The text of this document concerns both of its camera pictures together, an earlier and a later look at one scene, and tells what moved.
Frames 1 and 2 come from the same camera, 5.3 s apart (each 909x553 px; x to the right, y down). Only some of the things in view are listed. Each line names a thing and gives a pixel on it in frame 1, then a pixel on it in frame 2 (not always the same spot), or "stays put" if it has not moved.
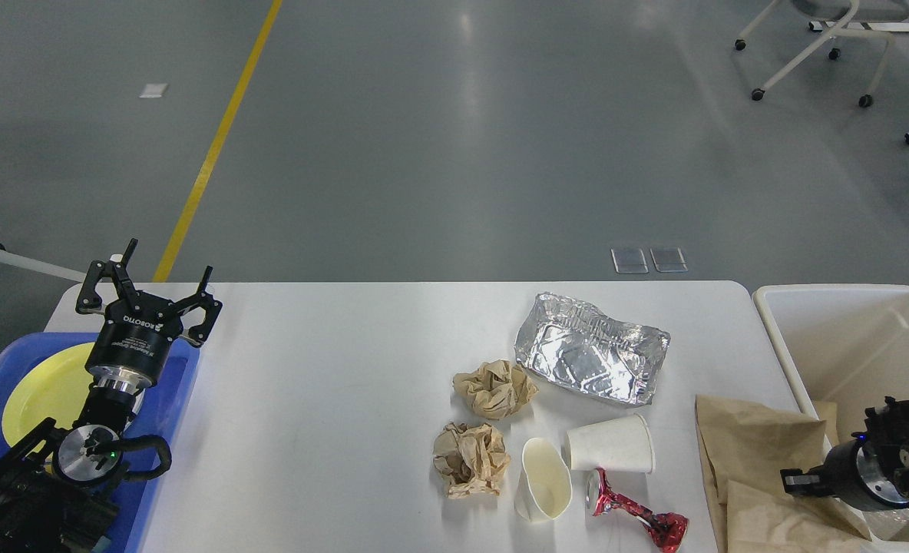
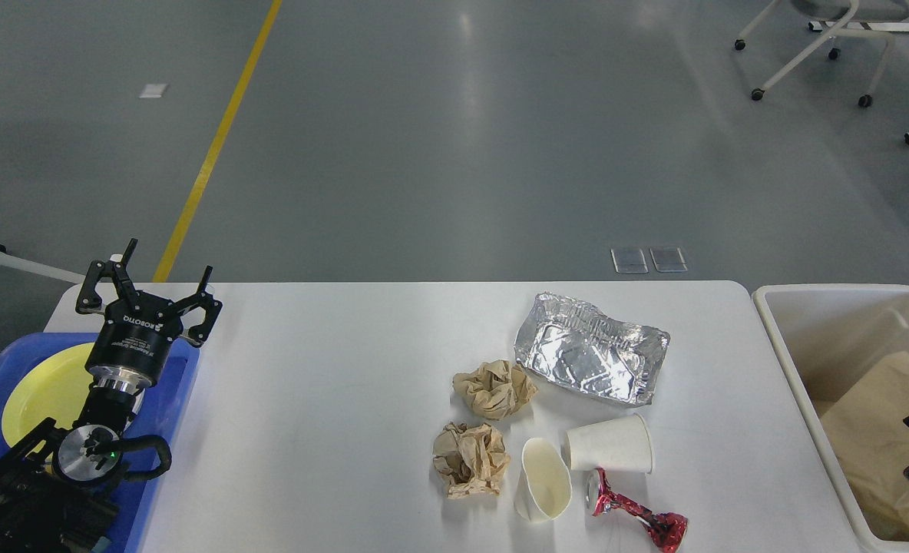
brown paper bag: x=745 y=445 to x=874 y=445
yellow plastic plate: x=57 y=387 stays put
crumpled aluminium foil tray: x=575 y=345 stays put
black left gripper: x=127 y=353 stays put
